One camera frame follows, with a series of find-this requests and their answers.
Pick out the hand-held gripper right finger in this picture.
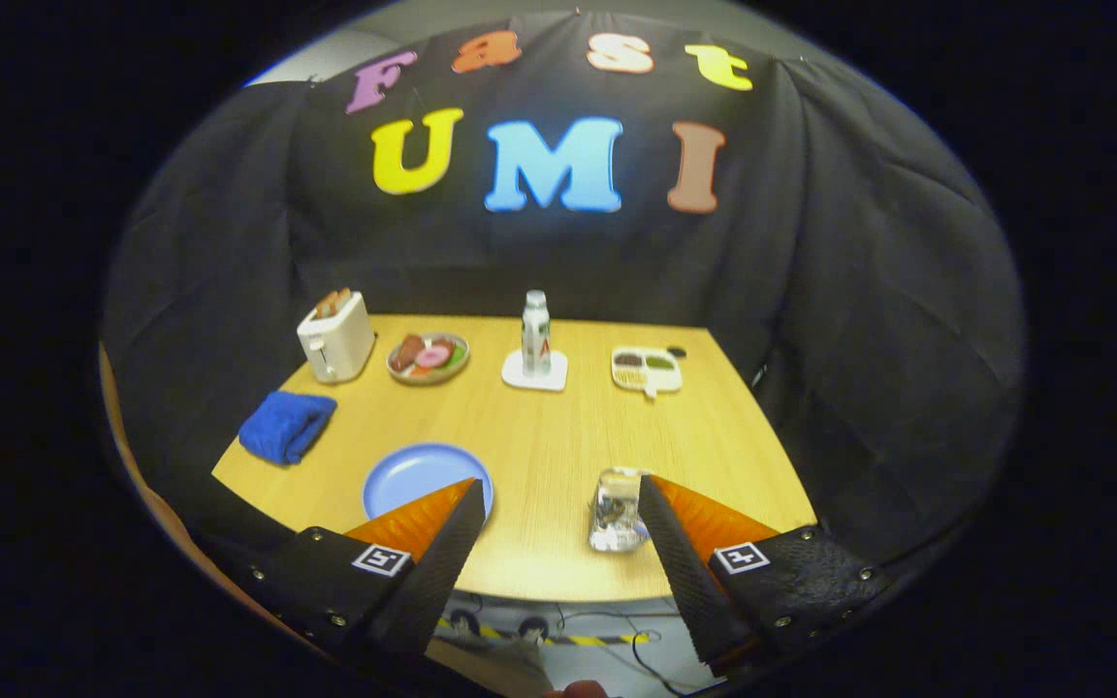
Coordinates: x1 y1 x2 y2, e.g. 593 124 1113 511
638 473 894 675

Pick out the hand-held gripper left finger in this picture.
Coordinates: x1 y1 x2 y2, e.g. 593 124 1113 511
229 477 489 670

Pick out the blue round plate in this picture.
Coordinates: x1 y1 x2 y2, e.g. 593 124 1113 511
362 443 495 524

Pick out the oval plate of food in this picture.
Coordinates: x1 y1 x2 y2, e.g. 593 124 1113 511
386 332 470 386

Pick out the white square coaster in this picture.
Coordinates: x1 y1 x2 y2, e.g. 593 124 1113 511
501 348 569 393

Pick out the white divided snack dish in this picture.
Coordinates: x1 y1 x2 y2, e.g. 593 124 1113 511
611 345 685 400

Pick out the blue folded cloth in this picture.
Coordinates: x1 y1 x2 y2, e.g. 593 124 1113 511
238 390 338 466

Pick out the white toaster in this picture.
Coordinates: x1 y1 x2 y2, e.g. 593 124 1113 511
296 288 377 385

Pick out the clear bottle with label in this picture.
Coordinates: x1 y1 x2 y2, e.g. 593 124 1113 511
521 289 553 378

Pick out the black floor cable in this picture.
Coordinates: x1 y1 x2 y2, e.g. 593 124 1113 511
629 630 687 695

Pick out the metal wire cutlery rack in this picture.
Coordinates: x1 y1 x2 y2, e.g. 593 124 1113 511
589 466 652 554

